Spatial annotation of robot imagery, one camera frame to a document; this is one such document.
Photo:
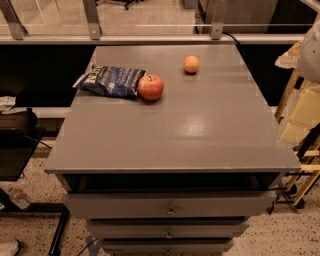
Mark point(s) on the black side table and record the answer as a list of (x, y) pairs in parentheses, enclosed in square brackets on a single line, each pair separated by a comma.
[(19, 137)]

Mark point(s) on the grey drawer cabinet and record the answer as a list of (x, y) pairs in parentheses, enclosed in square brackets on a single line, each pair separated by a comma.
[(211, 131)]

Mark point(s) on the top grey drawer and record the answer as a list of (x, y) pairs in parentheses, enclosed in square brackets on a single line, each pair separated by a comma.
[(168, 205)]

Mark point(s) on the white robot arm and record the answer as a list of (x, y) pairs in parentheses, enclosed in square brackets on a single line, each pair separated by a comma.
[(309, 55)]

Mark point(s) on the orange fruit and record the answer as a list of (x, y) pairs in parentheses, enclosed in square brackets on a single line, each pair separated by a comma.
[(191, 64)]

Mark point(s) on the grey drawer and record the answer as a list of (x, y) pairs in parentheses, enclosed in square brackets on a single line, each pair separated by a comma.
[(167, 229), (166, 247), (168, 205)]

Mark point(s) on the blue chip bag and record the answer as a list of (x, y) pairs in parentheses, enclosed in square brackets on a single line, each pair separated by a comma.
[(111, 81)]

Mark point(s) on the metal railing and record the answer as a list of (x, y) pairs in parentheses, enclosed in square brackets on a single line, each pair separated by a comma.
[(109, 22)]

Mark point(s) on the bottom grey drawer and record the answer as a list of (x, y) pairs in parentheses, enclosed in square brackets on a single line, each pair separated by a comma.
[(166, 247)]

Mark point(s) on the red apple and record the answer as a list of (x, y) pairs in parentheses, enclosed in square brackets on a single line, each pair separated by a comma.
[(150, 87)]

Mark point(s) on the middle grey drawer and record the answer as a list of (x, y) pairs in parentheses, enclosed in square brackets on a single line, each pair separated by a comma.
[(167, 229)]

